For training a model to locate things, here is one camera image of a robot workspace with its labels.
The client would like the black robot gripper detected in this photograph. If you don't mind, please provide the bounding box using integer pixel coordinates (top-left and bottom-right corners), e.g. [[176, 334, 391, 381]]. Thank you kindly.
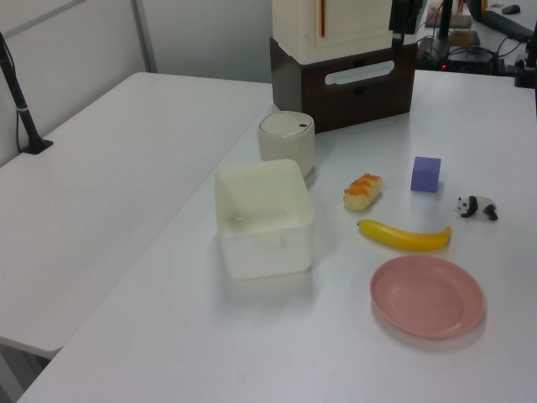
[[388, 0, 423, 50]]

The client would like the purple cube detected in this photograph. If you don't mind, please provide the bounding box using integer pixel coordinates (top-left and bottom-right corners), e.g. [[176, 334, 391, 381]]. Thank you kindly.
[[409, 156, 443, 194]]

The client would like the pink plate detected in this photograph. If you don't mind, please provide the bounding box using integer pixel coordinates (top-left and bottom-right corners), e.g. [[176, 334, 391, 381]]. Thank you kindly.
[[369, 255, 487, 338]]

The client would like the cream toy refrigerator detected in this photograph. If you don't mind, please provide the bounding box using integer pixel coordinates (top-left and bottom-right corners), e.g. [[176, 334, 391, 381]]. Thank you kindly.
[[271, 0, 416, 65]]

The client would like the black electronics box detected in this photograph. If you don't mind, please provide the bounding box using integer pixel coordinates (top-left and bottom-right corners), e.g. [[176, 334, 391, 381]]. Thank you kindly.
[[415, 37, 507, 75]]

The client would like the dark brown drawer cabinet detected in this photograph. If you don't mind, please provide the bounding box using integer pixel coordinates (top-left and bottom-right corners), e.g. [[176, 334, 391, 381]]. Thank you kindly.
[[268, 36, 419, 135]]

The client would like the round beige mini trash can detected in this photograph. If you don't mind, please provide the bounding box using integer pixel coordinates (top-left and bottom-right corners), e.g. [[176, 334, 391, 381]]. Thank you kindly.
[[257, 110, 316, 178]]

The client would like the toy bread with orange glaze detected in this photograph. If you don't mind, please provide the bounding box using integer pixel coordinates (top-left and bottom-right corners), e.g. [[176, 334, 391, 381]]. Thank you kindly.
[[342, 172, 384, 211]]

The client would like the toy panda figurine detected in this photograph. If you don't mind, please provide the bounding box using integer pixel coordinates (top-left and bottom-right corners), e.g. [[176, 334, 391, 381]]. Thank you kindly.
[[454, 195, 499, 222]]

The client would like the yellow toy banana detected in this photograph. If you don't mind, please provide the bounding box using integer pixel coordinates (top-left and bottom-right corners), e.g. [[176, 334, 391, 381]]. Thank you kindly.
[[357, 218, 453, 254]]

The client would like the white square plastic container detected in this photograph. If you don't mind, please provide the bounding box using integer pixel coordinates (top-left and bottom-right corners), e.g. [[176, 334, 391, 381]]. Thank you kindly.
[[213, 158, 315, 281]]

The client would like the black stand post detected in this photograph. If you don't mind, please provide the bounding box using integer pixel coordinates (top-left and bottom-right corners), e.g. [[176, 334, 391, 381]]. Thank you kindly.
[[435, 0, 455, 42]]

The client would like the black table clamp mount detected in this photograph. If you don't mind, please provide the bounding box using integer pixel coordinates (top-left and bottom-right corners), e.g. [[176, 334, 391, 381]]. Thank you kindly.
[[512, 35, 537, 89]]

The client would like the black camera pole with clamp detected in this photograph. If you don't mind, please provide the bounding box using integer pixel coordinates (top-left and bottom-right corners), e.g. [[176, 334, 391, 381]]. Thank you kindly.
[[0, 31, 55, 156]]

